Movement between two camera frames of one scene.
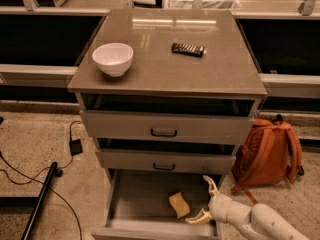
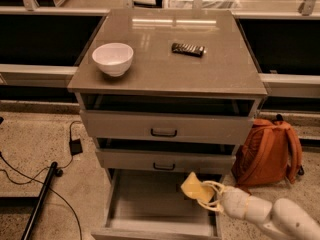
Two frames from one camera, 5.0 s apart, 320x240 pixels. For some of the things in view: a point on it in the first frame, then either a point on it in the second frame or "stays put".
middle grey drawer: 215,161 stays put
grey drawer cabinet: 167,96 stays put
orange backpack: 268,152 stays put
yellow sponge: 180,205 to 194,188
